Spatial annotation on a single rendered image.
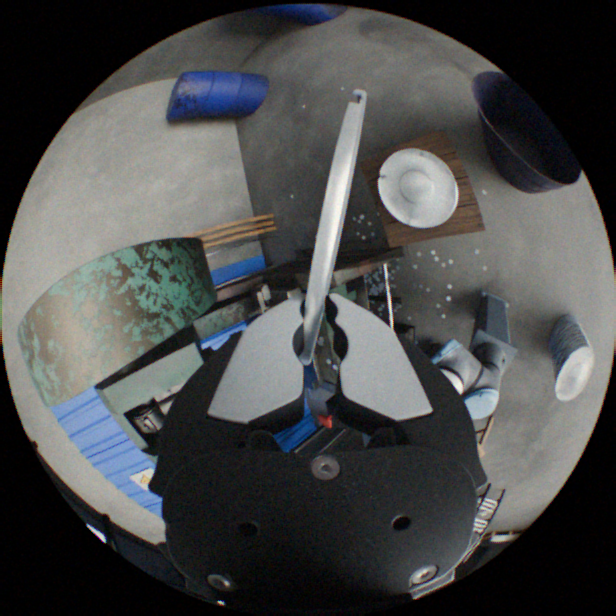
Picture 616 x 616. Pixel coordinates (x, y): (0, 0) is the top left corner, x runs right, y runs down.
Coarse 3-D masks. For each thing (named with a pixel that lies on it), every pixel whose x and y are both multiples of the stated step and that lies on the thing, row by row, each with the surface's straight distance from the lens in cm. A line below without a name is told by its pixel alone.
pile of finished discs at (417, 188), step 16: (400, 160) 80; (416, 160) 78; (432, 160) 77; (384, 176) 83; (400, 176) 79; (416, 176) 76; (432, 176) 76; (448, 176) 75; (384, 192) 81; (400, 192) 78; (416, 192) 76; (432, 192) 75; (448, 192) 74; (400, 208) 78; (416, 208) 76; (432, 208) 75; (448, 208) 74; (416, 224) 76; (432, 224) 75
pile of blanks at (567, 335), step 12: (564, 324) 126; (576, 324) 127; (552, 336) 129; (564, 336) 118; (576, 336) 115; (552, 348) 126; (564, 348) 113; (576, 348) 107; (552, 360) 124; (564, 360) 109
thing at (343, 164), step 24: (360, 96) 22; (360, 120) 11; (336, 168) 9; (336, 192) 8; (336, 216) 8; (336, 240) 9; (312, 264) 9; (312, 288) 9; (312, 312) 10; (312, 336) 11
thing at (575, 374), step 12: (588, 348) 112; (576, 360) 110; (588, 360) 116; (564, 372) 110; (576, 372) 114; (588, 372) 121; (564, 384) 115; (576, 384) 120; (564, 396) 121; (576, 396) 127
